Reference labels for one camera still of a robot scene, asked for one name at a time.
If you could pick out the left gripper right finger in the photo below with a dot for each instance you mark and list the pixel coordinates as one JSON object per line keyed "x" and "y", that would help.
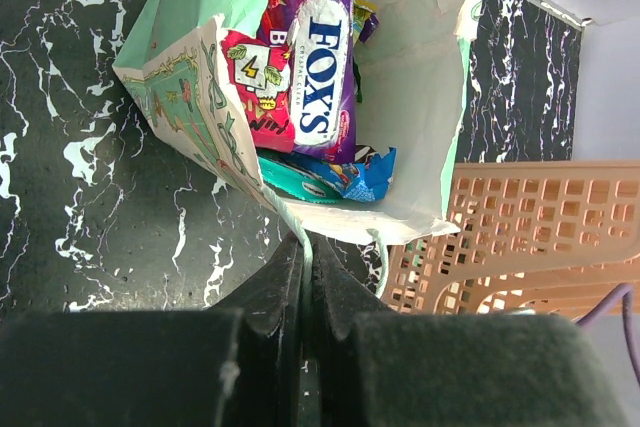
{"x": 337, "y": 295}

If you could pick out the blue snack packet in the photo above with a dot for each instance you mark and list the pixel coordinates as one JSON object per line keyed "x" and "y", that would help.
{"x": 366, "y": 179}

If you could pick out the green white paper bag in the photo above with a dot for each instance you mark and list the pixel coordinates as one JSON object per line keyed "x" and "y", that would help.
{"x": 409, "y": 87}

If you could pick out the orange plastic desk organizer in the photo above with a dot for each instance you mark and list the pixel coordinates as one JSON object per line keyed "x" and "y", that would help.
{"x": 516, "y": 219}

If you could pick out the purple Fox's candy bag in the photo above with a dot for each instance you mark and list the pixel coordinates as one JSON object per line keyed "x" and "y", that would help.
{"x": 322, "y": 96}

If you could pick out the red snack packet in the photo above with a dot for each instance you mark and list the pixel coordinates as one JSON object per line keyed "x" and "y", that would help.
{"x": 262, "y": 76}

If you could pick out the teal snack packet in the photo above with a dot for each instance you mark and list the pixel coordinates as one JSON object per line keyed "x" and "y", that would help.
{"x": 294, "y": 182}

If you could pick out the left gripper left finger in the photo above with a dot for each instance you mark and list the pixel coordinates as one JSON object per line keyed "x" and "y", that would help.
{"x": 270, "y": 299}

